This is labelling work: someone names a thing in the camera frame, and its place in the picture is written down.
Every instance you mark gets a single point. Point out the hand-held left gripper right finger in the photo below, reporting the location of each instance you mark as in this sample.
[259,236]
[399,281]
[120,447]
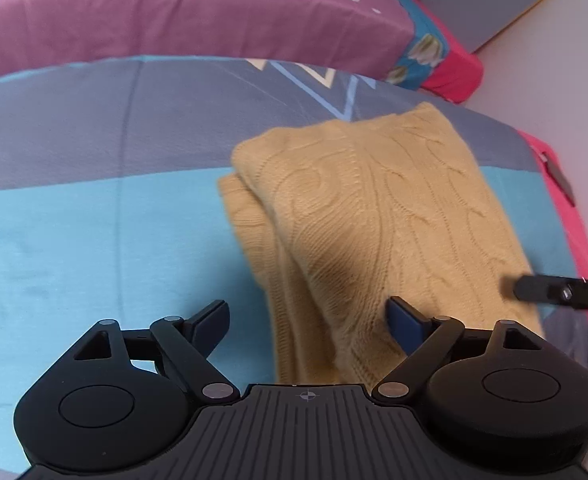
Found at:
[406,327]

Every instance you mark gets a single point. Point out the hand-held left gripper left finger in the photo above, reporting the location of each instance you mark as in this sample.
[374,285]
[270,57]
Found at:
[210,324]

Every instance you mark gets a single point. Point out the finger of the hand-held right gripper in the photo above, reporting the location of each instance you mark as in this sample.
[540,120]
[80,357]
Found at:
[543,288]

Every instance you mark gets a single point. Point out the tan knit sweater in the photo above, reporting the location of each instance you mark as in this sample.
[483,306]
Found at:
[373,200]

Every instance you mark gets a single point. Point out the blue and grey bedsheet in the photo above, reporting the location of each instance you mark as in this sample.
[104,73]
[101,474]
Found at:
[74,210]

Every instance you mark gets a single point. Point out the grey flat board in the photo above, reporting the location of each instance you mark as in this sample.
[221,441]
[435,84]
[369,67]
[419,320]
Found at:
[493,0]

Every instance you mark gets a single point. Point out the bed with purple floral sheet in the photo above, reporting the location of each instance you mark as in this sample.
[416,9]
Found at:
[174,20]

